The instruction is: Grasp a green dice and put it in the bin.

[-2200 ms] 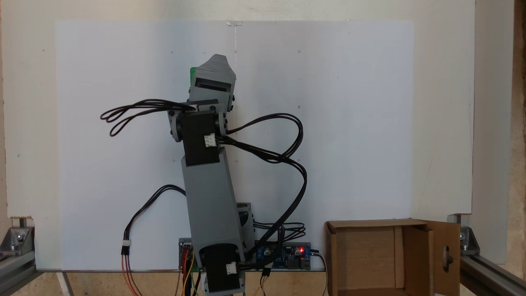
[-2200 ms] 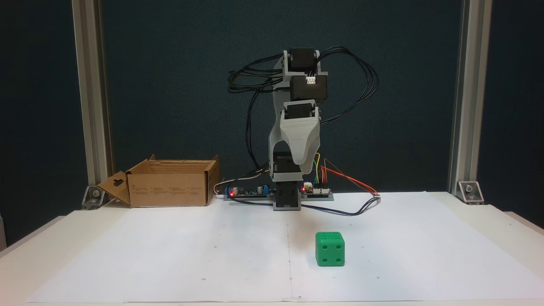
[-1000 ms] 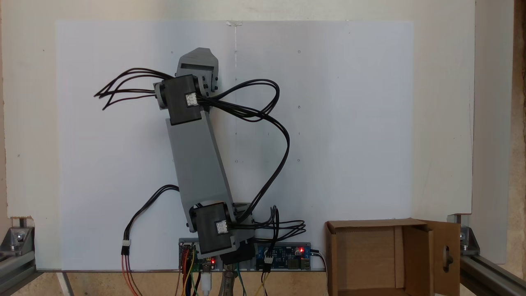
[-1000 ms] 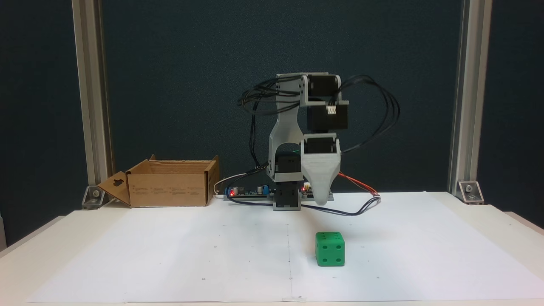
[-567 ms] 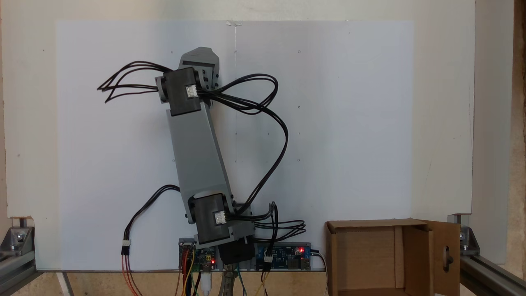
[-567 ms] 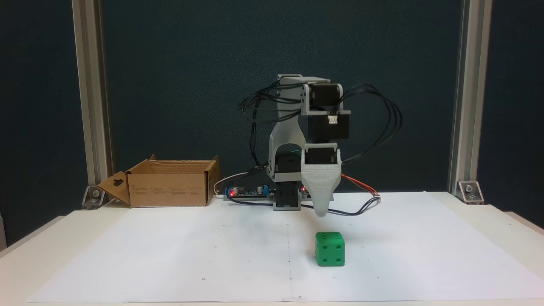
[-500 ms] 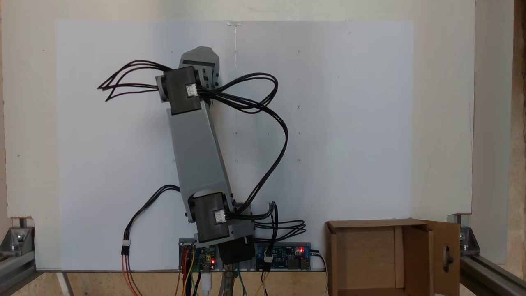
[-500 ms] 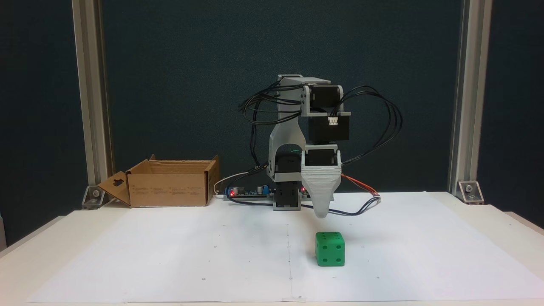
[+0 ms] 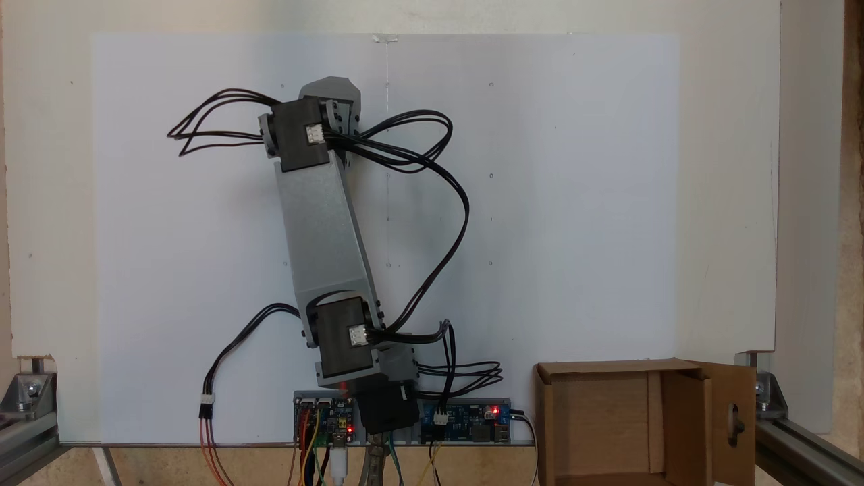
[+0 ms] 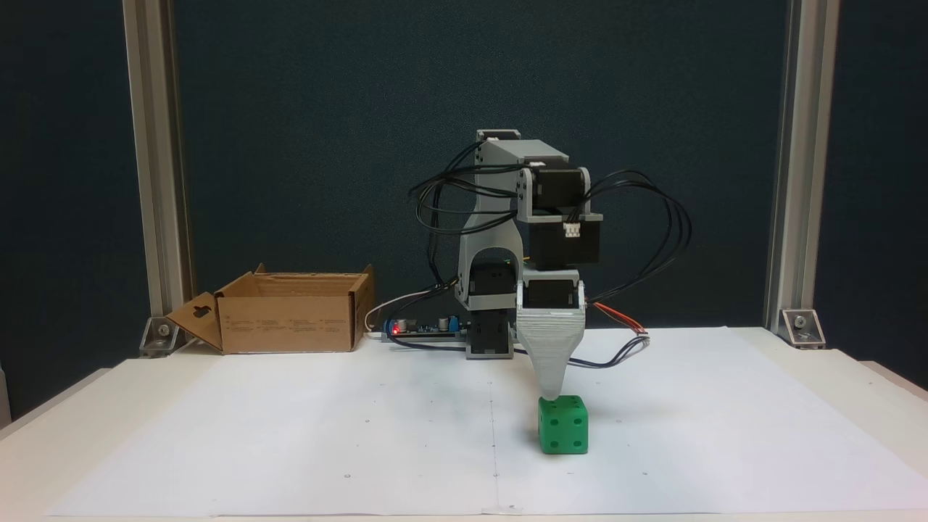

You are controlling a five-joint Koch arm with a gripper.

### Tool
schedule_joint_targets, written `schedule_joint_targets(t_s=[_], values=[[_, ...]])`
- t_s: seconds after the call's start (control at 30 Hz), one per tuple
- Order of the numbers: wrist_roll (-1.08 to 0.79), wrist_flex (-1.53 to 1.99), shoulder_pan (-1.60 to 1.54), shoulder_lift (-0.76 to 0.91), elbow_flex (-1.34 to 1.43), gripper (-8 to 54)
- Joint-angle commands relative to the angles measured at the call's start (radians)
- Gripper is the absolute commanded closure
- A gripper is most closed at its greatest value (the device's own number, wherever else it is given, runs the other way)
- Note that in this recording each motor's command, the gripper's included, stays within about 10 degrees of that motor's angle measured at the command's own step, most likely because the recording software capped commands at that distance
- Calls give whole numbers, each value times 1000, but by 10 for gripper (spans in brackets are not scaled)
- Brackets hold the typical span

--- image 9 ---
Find white paper sheet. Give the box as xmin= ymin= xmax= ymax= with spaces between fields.
xmin=91 ymin=34 xmax=679 ymax=445

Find blue circuit board red LED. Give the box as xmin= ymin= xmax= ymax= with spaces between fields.
xmin=418 ymin=398 xmax=512 ymax=445

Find grey metal table clamp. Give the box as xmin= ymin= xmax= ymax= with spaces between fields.
xmin=361 ymin=435 xmax=400 ymax=486

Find brown cardboard box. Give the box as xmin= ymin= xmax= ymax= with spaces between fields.
xmin=533 ymin=358 xmax=758 ymax=486

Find black gripper servo cable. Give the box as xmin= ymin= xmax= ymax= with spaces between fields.
xmin=167 ymin=88 xmax=281 ymax=158

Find long black looping cable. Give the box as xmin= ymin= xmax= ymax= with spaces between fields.
xmin=324 ymin=110 xmax=471 ymax=336

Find black cable with white connector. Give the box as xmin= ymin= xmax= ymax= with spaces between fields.
xmin=199 ymin=304 xmax=302 ymax=421

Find black base cable bundle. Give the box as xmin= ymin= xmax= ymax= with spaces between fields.
xmin=405 ymin=319 xmax=504 ymax=443

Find circuit board with coloured wires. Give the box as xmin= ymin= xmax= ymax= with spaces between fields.
xmin=294 ymin=390 xmax=356 ymax=448

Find coloured jumper wires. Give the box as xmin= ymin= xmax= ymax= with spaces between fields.
xmin=287 ymin=405 xmax=338 ymax=486

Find orange red wire bundle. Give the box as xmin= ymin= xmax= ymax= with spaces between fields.
xmin=199 ymin=404 xmax=236 ymax=486

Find white usb cable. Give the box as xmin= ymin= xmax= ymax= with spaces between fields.
xmin=329 ymin=432 xmax=350 ymax=486

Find thin power cable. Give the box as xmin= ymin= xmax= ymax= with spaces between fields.
xmin=510 ymin=407 xmax=539 ymax=486

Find aluminium corner bracket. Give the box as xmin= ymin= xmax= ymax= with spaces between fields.
xmin=0 ymin=371 xmax=56 ymax=414
xmin=755 ymin=370 xmax=789 ymax=421

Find aluminium frame post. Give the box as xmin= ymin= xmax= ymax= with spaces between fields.
xmin=0 ymin=408 xmax=63 ymax=486
xmin=755 ymin=415 xmax=864 ymax=486

